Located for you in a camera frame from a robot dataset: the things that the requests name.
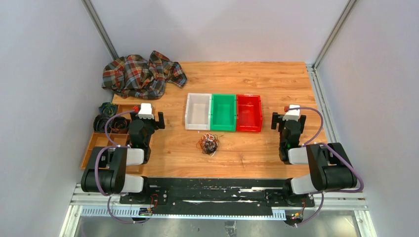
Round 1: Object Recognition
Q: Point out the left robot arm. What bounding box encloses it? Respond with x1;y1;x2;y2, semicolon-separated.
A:
81;103;166;204

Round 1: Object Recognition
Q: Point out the aluminium frame post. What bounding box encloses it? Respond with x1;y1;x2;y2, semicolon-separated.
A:
81;0;119;60
312;0;358;70

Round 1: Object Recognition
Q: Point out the green patterned fabric roll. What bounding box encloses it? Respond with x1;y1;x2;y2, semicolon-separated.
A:
98;102;118;117

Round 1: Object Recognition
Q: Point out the red plastic bin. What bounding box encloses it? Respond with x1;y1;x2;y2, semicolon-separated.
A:
236;94;263;132

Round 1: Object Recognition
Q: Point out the green plastic bin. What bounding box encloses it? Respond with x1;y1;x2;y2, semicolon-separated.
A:
210;94;237;132

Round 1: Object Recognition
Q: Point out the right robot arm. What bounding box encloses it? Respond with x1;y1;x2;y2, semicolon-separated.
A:
271;112;361;206

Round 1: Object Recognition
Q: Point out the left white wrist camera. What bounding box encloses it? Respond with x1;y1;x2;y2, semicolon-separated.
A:
137;103;155;119

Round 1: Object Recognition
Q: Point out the white plastic bin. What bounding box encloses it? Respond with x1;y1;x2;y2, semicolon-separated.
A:
184;93;212;130

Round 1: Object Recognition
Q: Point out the plaid cloth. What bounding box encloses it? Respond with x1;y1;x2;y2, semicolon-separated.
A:
101;51;187;100

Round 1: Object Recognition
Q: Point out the dark fabric roll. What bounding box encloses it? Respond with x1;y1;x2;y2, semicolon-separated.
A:
93;114;110;133

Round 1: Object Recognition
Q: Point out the cable bundle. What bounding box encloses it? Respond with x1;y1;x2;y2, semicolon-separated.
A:
196;132;220;157

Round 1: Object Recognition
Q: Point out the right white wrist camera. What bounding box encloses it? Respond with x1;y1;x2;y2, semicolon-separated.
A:
283;104;300;121

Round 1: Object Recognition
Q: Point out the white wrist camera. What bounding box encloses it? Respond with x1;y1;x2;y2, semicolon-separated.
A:
137;103;155;119
283;104;300;121

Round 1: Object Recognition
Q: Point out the wooden compartment tray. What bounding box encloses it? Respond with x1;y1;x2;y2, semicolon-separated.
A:
81;105;151;175

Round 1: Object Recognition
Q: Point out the brown fabric roll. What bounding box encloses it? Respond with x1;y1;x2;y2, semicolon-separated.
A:
110;117;130;134

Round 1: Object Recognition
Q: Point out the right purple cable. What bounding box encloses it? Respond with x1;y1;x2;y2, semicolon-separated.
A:
288;106;365;227

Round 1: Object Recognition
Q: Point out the left aluminium frame post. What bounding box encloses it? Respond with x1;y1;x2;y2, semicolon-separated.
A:
81;0;119;60

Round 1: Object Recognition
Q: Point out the right aluminium frame post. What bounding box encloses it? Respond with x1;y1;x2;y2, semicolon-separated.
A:
312;0;358;70

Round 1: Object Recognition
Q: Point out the aluminium front rail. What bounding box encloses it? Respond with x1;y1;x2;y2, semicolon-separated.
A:
61;184;377;237

